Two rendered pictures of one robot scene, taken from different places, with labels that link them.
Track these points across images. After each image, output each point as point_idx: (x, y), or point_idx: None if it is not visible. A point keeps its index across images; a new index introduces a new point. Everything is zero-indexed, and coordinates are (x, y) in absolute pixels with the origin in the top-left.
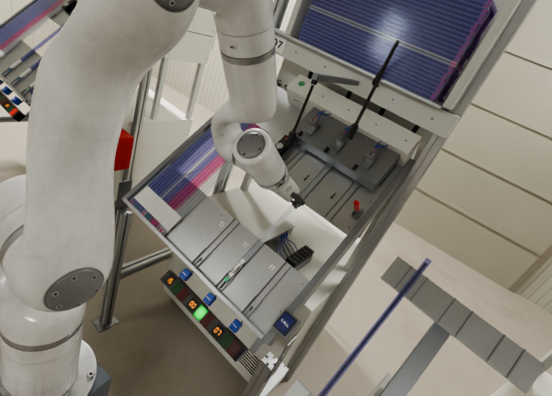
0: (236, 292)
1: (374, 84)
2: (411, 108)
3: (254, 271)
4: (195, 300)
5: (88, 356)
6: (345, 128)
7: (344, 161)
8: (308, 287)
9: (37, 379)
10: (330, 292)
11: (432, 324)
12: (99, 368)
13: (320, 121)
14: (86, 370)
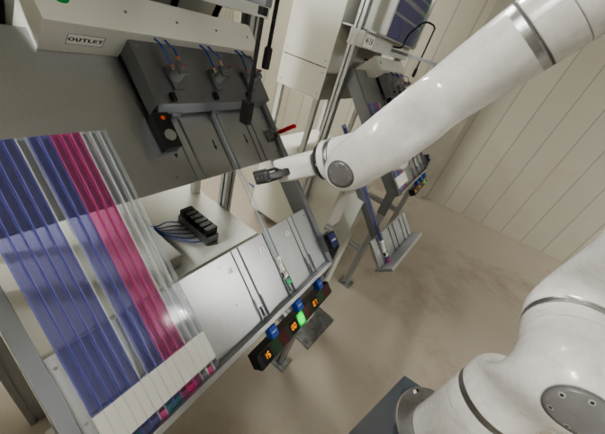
0: (297, 275)
1: None
2: None
3: (286, 251)
4: (291, 321)
5: (405, 401)
6: (218, 55)
7: (237, 96)
8: (309, 212)
9: None
10: (230, 213)
11: None
12: (403, 388)
13: (164, 59)
14: (415, 396)
